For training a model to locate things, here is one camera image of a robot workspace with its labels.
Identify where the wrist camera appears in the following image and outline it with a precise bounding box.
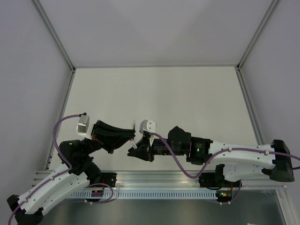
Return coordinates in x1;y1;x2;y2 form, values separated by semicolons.
76;113;91;140
139;120;157;146

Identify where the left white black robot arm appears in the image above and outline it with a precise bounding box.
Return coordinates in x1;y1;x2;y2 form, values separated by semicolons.
7;114;135;225

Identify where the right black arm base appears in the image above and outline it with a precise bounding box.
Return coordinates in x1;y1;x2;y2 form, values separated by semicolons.
198;172;240;190

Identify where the aluminium mounting rail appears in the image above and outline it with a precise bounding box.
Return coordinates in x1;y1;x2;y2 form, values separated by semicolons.
32;171;288;190

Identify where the white red-tipped marker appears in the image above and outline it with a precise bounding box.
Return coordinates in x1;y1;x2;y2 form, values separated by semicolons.
130;138;137;149

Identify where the right aluminium frame post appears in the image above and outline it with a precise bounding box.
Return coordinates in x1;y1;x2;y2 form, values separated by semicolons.
236;0;281;71

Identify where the aluminium frame post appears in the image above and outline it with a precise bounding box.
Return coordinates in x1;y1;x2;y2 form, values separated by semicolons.
236;0;281;71
31;0;76;72

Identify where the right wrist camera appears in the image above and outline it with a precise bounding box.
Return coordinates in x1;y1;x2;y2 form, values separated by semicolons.
139;120;157;146

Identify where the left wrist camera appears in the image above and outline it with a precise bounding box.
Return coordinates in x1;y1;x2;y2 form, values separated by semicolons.
76;113;91;140

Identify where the left aluminium frame post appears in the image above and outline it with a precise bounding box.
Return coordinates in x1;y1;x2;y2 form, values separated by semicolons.
31;0;76;72

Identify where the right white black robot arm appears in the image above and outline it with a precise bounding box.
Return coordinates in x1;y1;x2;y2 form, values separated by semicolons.
127;127;295;186

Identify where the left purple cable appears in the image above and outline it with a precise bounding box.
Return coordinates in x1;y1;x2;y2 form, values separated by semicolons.
8;113;114;225

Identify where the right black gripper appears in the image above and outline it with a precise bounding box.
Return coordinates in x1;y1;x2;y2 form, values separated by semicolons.
127;133;185;161

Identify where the white slotted cable duct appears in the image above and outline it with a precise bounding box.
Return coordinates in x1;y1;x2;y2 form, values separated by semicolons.
68;189;217;200

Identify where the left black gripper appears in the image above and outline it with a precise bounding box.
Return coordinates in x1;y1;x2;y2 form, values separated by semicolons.
84;120;138;156

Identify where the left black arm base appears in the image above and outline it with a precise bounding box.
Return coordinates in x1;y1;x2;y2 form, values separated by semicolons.
89;172;117;188

